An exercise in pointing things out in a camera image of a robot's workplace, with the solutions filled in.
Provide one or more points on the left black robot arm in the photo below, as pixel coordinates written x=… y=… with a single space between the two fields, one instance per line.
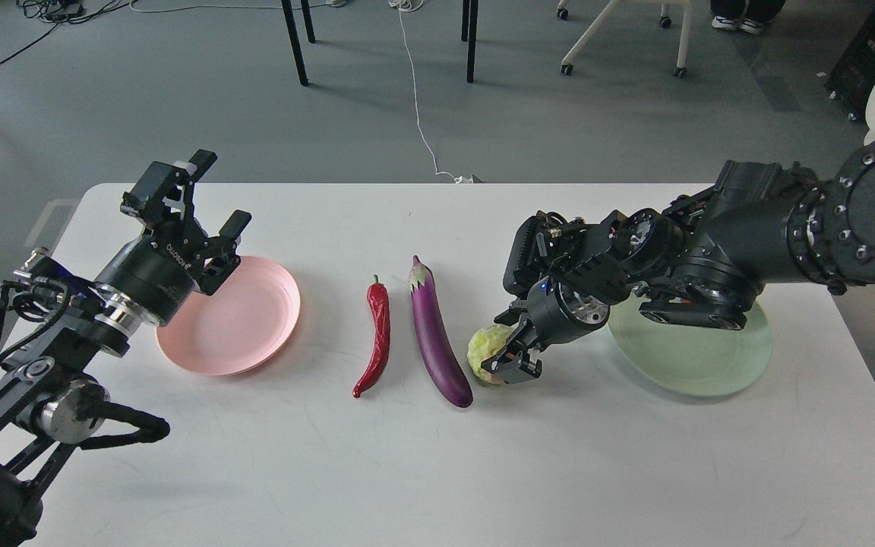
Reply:
x=52 y=324

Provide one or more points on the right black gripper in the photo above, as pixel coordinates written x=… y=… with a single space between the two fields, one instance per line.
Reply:
x=550 y=314

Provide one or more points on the pink plate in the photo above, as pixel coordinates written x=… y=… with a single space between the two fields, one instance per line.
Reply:
x=238 y=328

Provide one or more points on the green yellow apple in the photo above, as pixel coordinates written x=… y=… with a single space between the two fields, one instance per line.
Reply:
x=486 y=343

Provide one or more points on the light green plate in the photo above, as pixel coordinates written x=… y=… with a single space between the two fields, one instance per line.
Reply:
x=693 y=361

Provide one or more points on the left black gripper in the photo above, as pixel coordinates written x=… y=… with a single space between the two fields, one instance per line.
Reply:
x=173 y=257

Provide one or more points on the black table legs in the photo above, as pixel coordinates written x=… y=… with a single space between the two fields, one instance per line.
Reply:
x=468 y=33

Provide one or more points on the person legs black trousers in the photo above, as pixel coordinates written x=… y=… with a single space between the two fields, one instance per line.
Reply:
x=747 y=16

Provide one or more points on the white rolling chair base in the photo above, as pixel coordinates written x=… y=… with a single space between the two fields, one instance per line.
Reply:
x=625 y=27

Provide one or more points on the purple eggplant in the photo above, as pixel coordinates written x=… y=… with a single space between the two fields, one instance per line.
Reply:
x=432 y=339

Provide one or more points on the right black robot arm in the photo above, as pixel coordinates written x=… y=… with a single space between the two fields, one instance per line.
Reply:
x=700 y=262

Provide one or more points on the red chili pepper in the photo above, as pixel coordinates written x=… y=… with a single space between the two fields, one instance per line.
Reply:
x=379 y=305

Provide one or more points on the black equipment case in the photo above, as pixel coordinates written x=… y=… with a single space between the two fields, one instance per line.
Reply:
x=852 y=79

